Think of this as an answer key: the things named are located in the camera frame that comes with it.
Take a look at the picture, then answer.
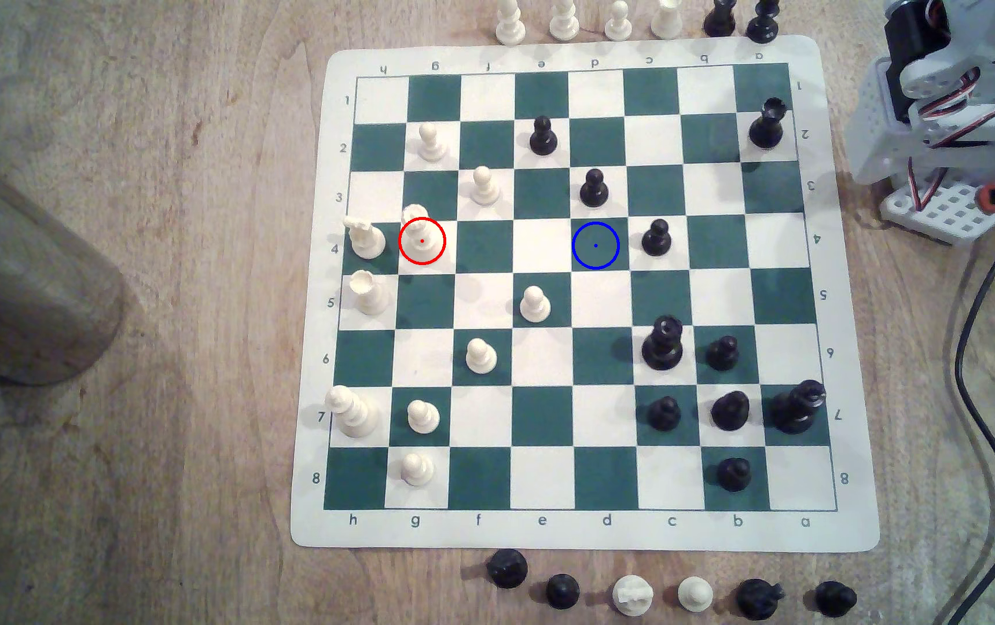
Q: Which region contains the white queen chess piece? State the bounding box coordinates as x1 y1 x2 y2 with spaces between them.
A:
400 203 446 263

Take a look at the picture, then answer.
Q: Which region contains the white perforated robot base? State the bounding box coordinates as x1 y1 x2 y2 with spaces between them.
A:
879 169 995 247

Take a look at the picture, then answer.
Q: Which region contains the white pawn chess piece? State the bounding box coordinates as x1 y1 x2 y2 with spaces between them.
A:
465 337 498 375
469 165 502 207
604 0 634 42
678 576 714 612
407 399 442 435
416 122 449 163
519 285 552 324
400 452 436 488

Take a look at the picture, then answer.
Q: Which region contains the white rook chess piece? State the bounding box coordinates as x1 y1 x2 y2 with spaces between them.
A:
650 0 685 40
348 270 391 316

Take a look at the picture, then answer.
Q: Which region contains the white knight chess piece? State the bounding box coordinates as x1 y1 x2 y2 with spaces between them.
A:
343 215 387 260

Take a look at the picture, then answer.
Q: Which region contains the black queen chess piece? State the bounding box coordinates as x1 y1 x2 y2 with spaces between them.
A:
641 316 685 372

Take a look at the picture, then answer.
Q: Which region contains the white king chess piece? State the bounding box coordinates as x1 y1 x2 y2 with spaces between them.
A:
326 384 381 439

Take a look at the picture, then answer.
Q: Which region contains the black bishop chess piece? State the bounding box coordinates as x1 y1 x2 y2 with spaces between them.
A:
703 0 738 38
711 391 751 432

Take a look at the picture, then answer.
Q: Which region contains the white bishop chess piece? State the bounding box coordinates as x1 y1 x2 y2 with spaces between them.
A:
495 0 527 46
548 0 581 42

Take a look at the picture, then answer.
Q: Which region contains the black king chess piece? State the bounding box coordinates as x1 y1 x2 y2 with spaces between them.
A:
769 379 828 435

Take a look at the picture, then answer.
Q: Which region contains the black rook chess piece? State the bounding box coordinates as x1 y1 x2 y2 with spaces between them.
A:
748 97 788 149
746 0 780 45

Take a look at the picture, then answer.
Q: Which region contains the black knight chess piece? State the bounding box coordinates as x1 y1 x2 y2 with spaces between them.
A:
737 578 787 621

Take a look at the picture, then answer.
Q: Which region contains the green white chessboard mat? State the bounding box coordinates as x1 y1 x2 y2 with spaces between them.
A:
289 35 882 553

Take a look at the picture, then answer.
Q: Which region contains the captured white rook bottom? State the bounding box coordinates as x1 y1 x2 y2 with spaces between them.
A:
612 575 655 617

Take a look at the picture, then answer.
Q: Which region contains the black cable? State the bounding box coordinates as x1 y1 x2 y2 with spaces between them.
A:
940 169 995 625

